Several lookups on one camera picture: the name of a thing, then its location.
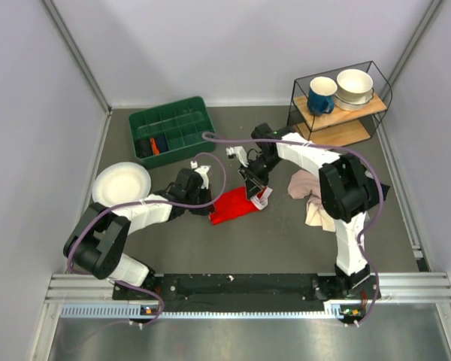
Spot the white plate under bowl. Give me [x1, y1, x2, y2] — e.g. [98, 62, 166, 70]
[334, 94, 374, 111]

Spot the green compartment tray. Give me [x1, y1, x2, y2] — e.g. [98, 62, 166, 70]
[129, 96, 215, 169]

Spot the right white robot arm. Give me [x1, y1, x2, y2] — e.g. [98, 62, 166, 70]
[228, 123, 385, 298]

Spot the aluminium frame rail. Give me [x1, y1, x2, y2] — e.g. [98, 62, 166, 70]
[45, 272, 451, 323]

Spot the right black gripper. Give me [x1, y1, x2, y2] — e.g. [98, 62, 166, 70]
[238, 153, 283, 201]

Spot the white paper plate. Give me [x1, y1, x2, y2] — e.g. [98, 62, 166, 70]
[92, 162, 151, 207]

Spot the cream bowl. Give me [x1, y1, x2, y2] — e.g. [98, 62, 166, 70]
[336, 68, 374, 102]

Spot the black garment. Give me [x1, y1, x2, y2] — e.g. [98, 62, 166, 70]
[362, 171, 392, 206]

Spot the blue item in tray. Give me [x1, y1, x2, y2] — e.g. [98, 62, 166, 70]
[154, 134, 169, 153]

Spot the orange item in tray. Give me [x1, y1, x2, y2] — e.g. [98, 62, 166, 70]
[150, 138, 160, 156]

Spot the pink beige garment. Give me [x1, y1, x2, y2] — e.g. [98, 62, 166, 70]
[288, 170, 336, 232]

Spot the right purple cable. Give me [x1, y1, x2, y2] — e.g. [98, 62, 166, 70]
[201, 131, 385, 327]

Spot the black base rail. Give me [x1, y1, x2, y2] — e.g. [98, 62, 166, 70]
[112, 272, 380, 313]

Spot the red underwear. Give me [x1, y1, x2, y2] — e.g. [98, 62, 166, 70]
[209, 187, 273, 225]

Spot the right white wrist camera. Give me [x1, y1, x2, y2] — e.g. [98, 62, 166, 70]
[225, 146, 249, 168]

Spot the blue mug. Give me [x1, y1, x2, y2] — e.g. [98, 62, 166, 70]
[307, 77, 337, 117]

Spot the black wire wooden shelf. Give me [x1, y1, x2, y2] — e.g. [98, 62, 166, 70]
[287, 60, 392, 146]

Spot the black item in tray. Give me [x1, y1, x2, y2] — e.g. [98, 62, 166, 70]
[135, 138, 153, 159]

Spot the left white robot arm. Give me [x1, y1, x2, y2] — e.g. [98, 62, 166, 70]
[63, 165, 212, 299]

